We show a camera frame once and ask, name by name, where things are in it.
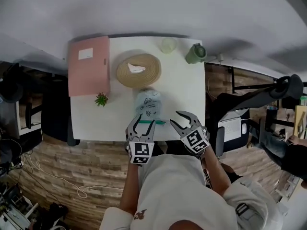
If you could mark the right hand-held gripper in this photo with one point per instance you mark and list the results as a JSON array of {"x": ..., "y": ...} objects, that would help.
[{"x": 195, "y": 140}]

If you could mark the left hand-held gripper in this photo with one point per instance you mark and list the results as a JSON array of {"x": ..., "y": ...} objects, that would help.
[{"x": 141, "y": 152}]

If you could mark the light green printed pouch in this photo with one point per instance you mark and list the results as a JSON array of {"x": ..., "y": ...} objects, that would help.
[{"x": 149, "y": 104}]

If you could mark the person's right forearm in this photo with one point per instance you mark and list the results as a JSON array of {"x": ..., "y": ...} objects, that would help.
[{"x": 216, "y": 171}]

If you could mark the person's left forearm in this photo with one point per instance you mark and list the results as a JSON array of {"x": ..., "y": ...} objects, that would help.
[{"x": 129, "y": 188}]

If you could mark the person's black shorts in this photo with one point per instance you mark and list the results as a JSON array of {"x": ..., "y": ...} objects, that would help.
[{"x": 175, "y": 148}]

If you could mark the silver laptop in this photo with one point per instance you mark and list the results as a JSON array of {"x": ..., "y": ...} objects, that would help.
[{"x": 230, "y": 128}]

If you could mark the small green potted plant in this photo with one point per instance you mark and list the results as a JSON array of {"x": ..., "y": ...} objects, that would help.
[{"x": 101, "y": 100}]

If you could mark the round woven basket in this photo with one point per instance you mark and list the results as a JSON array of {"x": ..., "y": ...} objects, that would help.
[{"x": 144, "y": 77}]

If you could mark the white computer mouse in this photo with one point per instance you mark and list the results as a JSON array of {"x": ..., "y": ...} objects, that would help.
[{"x": 244, "y": 129}]

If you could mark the person's white shirt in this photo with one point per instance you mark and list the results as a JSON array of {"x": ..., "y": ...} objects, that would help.
[{"x": 177, "y": 190}]

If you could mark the black mesh office chair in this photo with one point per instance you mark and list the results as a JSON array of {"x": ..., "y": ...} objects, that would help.
[{"x": 251, "y": 97}]

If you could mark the green lidded tumbler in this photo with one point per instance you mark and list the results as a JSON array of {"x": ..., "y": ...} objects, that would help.
[{"x": 195, "y": 54}]

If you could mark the pink file box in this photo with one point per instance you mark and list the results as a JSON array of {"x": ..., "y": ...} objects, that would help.
[{"x": 88, "y": 71}]

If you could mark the translucent pale green cup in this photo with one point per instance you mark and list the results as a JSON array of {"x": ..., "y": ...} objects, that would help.
[{"x": 168, "y": 45}]

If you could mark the black padded office chair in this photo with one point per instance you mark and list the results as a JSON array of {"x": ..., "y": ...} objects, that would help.
[{"x": 52, "y": 114}]

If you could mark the white wall power adapter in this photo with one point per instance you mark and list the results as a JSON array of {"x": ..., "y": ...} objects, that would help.
[{"x": 220, "y": 57}]

